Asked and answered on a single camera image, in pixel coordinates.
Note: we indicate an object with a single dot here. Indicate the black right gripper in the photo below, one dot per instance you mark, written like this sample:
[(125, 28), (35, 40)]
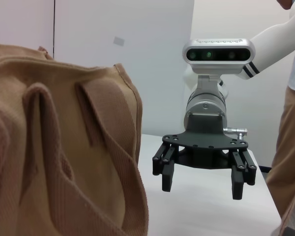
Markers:
[(204, 147)]

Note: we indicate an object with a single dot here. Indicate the khaki fabric food bag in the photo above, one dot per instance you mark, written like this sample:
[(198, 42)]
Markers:
[(64, 147)]

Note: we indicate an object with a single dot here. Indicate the person in beige trousers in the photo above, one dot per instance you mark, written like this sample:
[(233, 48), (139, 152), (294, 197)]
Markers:
[(290, 147)]

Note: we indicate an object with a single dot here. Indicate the silver right camera mount bracket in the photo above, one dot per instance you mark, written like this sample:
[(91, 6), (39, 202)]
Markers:
[(207, 84)]

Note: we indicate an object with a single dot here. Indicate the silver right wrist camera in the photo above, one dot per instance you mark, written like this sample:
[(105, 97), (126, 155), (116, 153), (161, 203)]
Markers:
[(218, 55)]

